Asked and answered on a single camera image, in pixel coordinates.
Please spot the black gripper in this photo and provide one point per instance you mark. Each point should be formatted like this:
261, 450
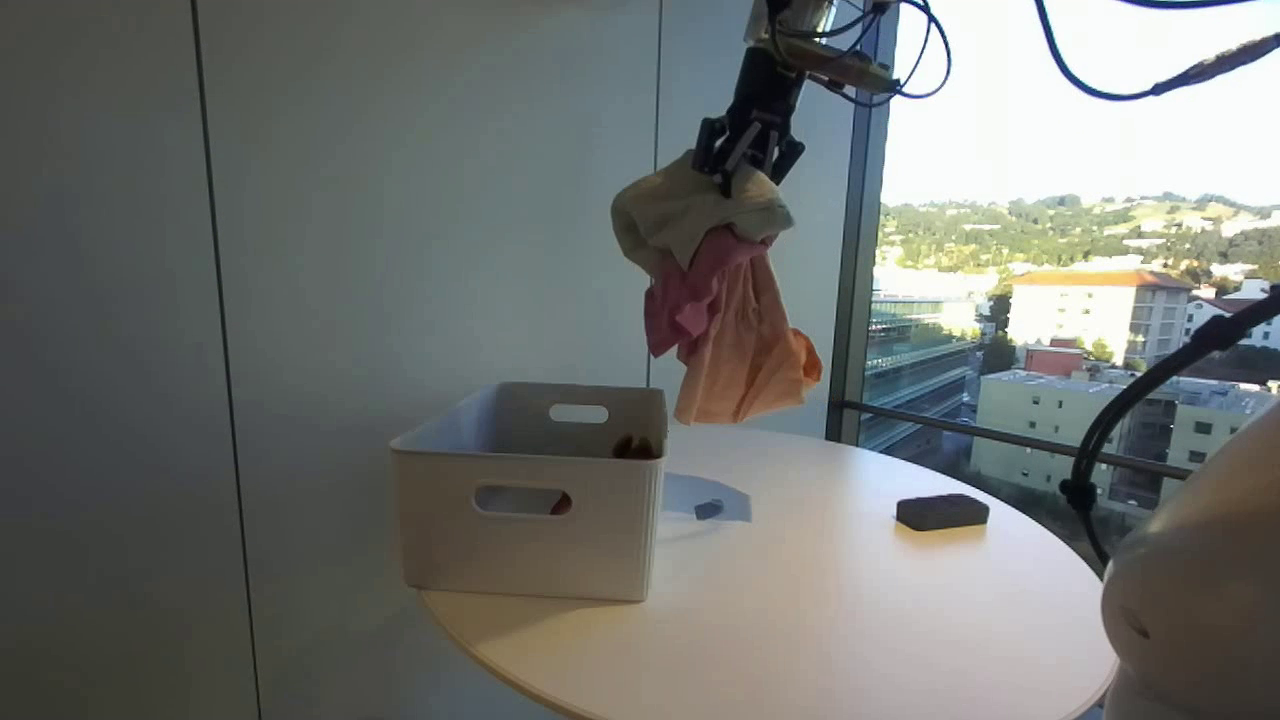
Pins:
766, 95

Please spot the cream cloth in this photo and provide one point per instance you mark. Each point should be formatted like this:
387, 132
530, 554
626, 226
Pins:
683, 214

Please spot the magenta pink cloth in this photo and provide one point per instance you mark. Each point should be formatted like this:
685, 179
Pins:
685, 304

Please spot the light peach cloth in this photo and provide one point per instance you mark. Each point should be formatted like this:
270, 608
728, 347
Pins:
746, 354

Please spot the white plastic basket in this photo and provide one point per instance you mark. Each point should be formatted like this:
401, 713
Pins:
533, 524

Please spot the small grey block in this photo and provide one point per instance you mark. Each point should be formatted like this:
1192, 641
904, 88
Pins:
711, 511

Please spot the metal balcony railing bar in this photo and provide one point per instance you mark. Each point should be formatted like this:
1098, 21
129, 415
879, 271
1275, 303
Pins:
985, 432

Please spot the white building orange roof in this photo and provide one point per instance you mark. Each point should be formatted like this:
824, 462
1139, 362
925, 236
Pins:
1092, 314

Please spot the black rectangular box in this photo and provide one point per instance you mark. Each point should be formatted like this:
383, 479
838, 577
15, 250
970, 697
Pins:
943, 511

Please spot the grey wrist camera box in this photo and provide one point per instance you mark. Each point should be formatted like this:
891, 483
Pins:
843, 70

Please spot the grey window frame post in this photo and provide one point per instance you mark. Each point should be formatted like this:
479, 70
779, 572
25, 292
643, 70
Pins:
860, 266

